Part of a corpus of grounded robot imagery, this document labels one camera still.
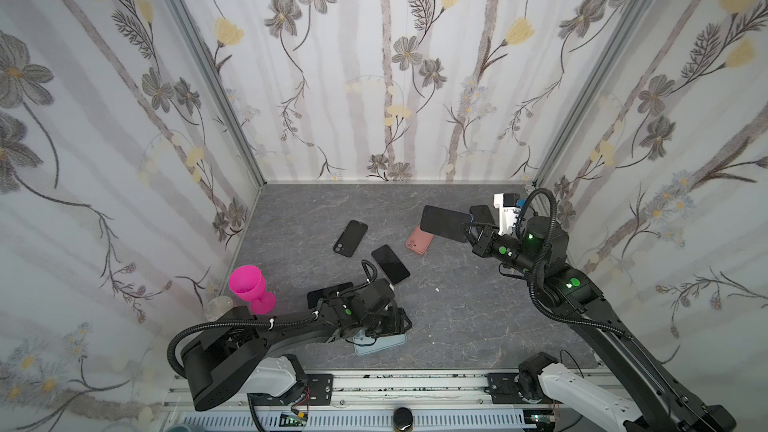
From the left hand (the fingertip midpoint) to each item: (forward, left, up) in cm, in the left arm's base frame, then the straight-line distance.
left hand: (402, 322), depth 80 cm
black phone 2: (+16, -10, +24) cm, 31 cm away
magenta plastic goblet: (+11, +43, +2) cm, 45 cm away
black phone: (+20, +2, -4) cm, 21 cm away
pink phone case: (+29, -8, -5) cm, 31 cm away
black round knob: (-22, +1, +5) cm, 22 cm away
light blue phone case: (-4, +6, -5) cm, 9 cm away
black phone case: (+32, +16, -7) cm, 37 cm away
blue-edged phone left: (+10, +26, -6) cm, 29 cm away
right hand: (+12, -12, +29) cm, 34 cm away
